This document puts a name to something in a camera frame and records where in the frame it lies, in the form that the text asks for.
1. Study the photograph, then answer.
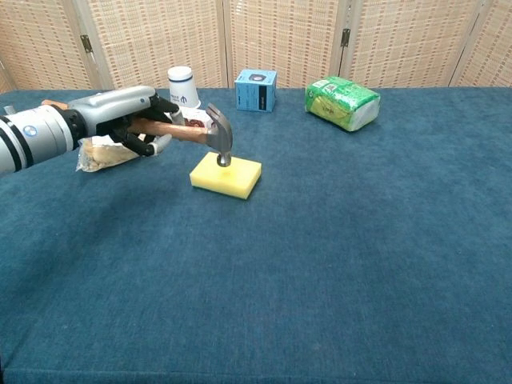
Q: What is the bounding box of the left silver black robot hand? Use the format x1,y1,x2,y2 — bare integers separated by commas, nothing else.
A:
66,85,186,158

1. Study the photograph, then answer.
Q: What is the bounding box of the wooden handle claw hammer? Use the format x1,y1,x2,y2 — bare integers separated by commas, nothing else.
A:
41,99,234,168

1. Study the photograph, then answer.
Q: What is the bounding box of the yellow sponge block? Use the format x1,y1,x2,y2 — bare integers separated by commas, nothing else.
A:
189,151,262,201

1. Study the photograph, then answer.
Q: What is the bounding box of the clear bag of bread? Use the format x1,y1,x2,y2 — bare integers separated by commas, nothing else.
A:
75,134,142,173

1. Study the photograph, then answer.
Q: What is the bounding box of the white paper cup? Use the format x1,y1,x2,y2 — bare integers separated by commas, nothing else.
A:
167,66,202,110

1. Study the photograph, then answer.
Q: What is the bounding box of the white red baking paper box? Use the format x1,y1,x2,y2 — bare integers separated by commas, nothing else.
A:
86,92,219,131

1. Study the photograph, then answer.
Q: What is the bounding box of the light blue cardboard box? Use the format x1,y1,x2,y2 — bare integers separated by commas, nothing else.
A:
234,68,278,114

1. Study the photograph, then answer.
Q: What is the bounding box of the woven bamboo folding screen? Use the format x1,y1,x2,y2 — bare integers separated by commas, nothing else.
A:
0,0,512,95

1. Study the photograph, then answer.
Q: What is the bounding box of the green tissue pack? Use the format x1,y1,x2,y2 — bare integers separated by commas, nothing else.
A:
304,75,382,134

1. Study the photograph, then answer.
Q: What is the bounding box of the blue table cloth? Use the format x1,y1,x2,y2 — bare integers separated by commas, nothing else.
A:
0,86,512,384

